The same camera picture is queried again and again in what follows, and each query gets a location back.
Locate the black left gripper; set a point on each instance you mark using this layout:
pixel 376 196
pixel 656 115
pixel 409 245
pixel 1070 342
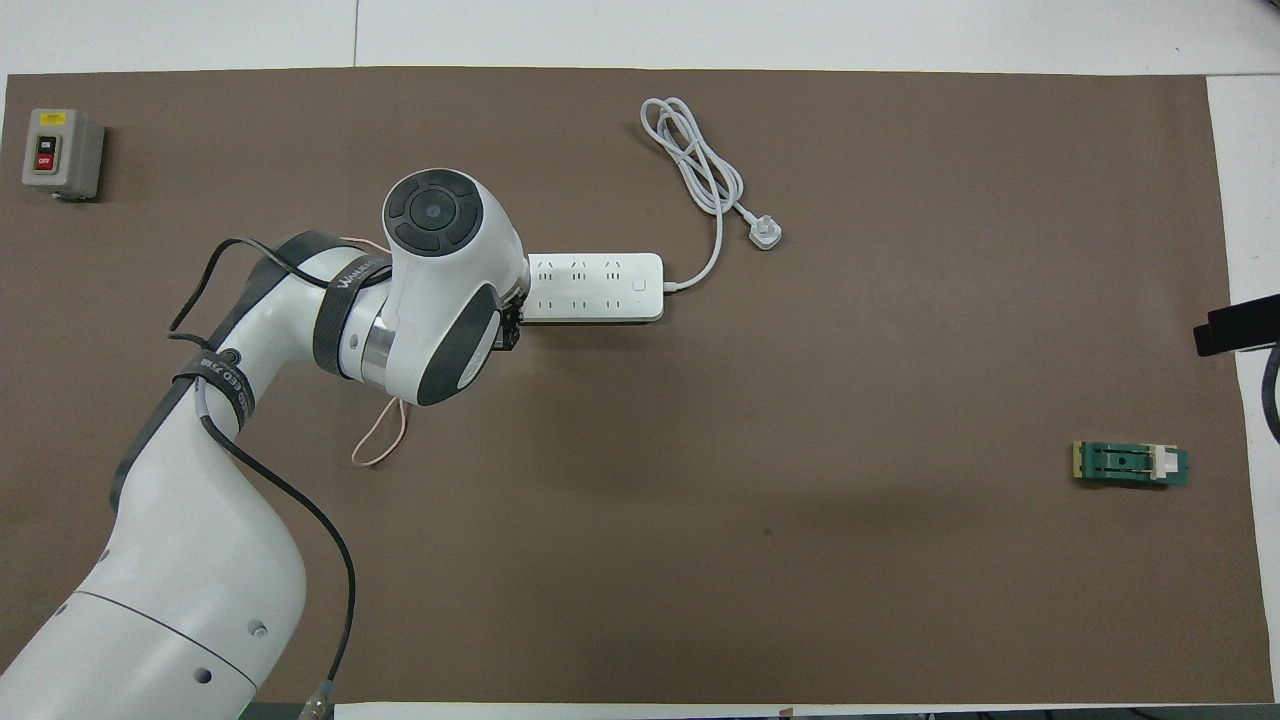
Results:
pixel 511 330

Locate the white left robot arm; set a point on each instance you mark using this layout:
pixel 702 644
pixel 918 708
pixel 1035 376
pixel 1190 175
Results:
pixel 200 560

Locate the white power strip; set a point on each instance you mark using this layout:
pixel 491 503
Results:
pixel 600 290

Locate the brown table mat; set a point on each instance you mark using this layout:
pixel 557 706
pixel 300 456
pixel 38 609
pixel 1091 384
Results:
pixel 700 600

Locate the green knife switch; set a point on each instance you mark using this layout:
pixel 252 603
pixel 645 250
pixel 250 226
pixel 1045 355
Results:
pixel 1120 462

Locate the grey push-button switch box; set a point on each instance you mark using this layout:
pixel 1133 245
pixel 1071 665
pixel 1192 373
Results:
pixel 75 150

